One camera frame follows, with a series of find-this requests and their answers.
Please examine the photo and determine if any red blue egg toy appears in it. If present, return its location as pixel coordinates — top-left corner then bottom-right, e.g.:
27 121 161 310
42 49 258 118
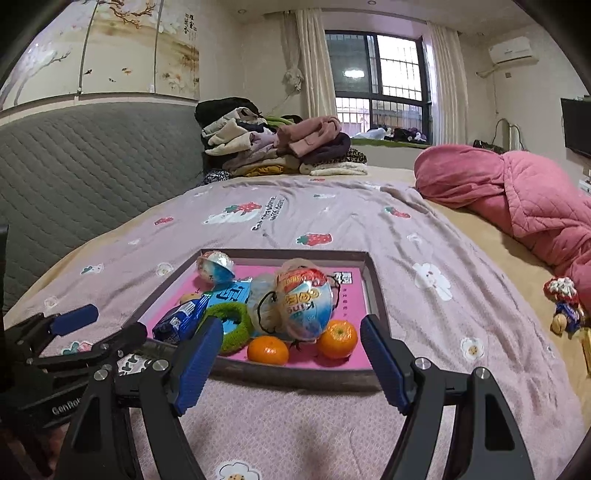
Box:
274 258 334 341

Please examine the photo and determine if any floral wall panel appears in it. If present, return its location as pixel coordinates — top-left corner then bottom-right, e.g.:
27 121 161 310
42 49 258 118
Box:
0 0 200 112

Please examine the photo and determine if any black television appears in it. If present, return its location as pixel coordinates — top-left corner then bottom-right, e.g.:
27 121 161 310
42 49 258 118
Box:
561 97 591 158

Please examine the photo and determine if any pile of folded clothes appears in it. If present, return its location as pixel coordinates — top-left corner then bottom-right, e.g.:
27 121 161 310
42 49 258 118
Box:
195 97 369 185

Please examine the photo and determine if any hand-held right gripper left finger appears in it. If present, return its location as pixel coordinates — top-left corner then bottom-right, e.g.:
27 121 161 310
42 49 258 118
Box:
53 316 225 480

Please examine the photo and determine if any blue yellow wrapped candy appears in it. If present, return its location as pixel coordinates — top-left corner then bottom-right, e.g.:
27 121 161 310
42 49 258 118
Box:
551 300 585 334

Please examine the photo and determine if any green knitted ring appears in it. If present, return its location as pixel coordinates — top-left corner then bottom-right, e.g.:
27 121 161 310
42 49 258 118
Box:
198 305 254 355

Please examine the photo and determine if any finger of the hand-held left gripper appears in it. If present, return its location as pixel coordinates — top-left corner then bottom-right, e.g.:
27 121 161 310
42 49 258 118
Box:
88 322 148 365
14 304 100 345

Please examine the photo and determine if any orange mandarin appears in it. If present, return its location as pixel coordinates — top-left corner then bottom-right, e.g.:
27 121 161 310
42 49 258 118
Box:
318 319 359 360
247 335 290 366

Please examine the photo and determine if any shallow grey cardboard box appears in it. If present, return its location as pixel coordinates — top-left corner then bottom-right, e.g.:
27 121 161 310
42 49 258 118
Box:
122 248 393 393

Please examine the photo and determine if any barred window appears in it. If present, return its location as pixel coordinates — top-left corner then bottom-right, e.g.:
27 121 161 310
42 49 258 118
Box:
324 30 432 144

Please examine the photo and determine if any pink strawberry printed blanket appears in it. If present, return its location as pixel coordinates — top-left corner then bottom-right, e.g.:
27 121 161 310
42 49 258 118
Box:
2 178 587 480

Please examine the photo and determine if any white air conditioner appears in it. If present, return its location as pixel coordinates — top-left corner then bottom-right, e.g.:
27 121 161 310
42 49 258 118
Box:
488 37 540 65

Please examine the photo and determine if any pink quilt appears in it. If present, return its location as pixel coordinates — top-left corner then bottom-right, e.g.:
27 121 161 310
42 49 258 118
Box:
413 144 591 296

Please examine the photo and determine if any dark clothes heap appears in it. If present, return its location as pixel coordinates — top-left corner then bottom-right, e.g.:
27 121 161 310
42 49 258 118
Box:
353 124 428 144

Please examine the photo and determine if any blue snack packet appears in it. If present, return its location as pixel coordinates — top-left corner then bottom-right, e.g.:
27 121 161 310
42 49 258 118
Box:
152 298 213 344

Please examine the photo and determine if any cream curtain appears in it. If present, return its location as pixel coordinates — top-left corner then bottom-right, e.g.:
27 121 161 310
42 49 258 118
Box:
281 8 338 121
425 21 469 146

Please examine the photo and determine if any red white wrapped candy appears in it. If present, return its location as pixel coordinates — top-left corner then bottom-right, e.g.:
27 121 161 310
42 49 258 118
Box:
544 277 578 303

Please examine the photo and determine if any grey quilted headboard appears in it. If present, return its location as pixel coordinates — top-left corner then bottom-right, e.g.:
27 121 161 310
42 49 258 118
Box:
0 99 206 315

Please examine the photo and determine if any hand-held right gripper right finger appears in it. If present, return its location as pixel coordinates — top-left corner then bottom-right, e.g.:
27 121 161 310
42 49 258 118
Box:
360 315 536 480

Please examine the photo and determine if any red white egg toy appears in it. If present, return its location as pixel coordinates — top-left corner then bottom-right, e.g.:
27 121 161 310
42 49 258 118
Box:
196 250 236 284

